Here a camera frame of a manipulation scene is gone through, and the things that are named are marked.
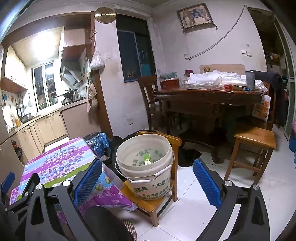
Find green white carton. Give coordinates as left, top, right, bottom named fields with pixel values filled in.
left=144, top=153, right=152, bottom=165

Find beige kitchen cabinets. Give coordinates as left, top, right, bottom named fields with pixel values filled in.
left=9, top=99, right=101, bottom=164

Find white plastic trash bucket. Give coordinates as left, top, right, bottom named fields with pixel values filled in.
left=115, top=133, right=175, bottom=200

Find kitchen window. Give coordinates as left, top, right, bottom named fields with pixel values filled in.
left=32, top=61, right=58, bottom=111

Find beige refrigerator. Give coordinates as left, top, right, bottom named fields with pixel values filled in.
left=0, top=108, right=23, bottom=192

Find black bag at cabinet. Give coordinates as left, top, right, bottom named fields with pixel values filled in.
left=11, top=140, right=23, bottom=160

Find purple blue floral tablecloth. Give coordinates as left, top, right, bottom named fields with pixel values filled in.
left=10, top=138, right=137, bottom=216

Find light wooden stool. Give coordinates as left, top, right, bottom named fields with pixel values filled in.
left=224, top=126, right=276, bottom=184

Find blue black garbage bag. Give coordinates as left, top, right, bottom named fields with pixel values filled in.
left=83, top=132, right=111, bottom=161

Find small wooden chair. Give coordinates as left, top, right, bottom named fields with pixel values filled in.
left=115, top=131, right=182, bottom=226

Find metal kettle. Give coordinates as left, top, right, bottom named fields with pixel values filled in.
left=69, top=88, right=80, bottom=102

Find orange white shopping bag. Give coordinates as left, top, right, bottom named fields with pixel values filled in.
left=252, top=95, right=271, bottom=122

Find dark wooden dining table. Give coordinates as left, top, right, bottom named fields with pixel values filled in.
left=153, top=86, right=263, bottom=164

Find hanging beige cloth bags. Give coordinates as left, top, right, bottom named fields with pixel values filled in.
left=86, top=83, right=98, bottom=113

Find range hood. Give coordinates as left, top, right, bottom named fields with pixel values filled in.
left=60, top=45, right=86, bottom=88

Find dark jacket on chair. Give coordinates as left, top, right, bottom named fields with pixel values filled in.
left=255, top=70, right=288, bottom=128

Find grey cup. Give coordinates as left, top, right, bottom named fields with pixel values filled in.
left=245, top=71, right=255, bottom=90

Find white plastic bags pile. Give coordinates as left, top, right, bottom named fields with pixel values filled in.
left=186, top=69, right=268, bottom=92

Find hanging white plastic bag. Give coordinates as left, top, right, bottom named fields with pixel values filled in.
left=91, top=50, right=105, bottom=70

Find tan cardboard box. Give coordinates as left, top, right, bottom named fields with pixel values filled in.
left=200, top=64, right=245, bottom=75

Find dark wooden dining chair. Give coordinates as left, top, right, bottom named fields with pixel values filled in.
left=138, top=75, right=171, bottom=135

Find dark blue window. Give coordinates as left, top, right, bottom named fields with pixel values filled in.
left=115, top=14, right=156, bottom=82

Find black wall cable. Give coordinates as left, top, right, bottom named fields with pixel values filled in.
left=184, top=4, right=249, bottom=61

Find round brass wall plate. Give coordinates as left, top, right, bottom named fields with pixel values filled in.
left=94, top=7, right=116, bottom=24

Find framed wall picture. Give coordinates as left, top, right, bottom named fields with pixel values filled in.
left=177, top=3, right=216, bottom=33

